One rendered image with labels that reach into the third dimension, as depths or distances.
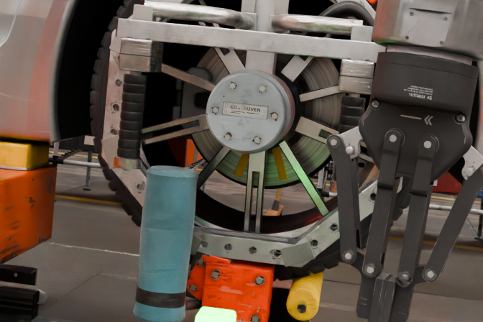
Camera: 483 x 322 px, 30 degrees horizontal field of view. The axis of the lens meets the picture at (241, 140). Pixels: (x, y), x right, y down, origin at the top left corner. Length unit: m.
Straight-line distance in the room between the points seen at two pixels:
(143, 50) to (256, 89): 0.19
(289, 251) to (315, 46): 0.41
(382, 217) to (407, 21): 0.15
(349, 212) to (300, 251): 0.93
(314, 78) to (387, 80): 1.13
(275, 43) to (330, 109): 0.41
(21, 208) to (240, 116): 0.52
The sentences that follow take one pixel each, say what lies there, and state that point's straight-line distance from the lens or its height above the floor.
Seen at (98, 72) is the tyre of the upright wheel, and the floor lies 0.89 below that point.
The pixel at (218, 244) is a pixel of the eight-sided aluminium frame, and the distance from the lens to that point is 1.63.
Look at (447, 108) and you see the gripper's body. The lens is 0.66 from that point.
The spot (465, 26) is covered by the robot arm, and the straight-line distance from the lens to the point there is 0.65.
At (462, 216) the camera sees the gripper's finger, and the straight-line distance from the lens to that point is 0.68.
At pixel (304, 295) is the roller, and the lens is 1.64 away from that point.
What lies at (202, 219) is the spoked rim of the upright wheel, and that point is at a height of 0.63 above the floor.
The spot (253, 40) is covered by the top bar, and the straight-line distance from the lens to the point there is 1.40.
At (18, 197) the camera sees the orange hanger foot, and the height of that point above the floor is 0.64.
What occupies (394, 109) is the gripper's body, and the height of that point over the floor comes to 0.90.
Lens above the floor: 0.92
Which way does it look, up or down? 5 degrees down
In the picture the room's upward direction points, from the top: 6 degrees clockwise
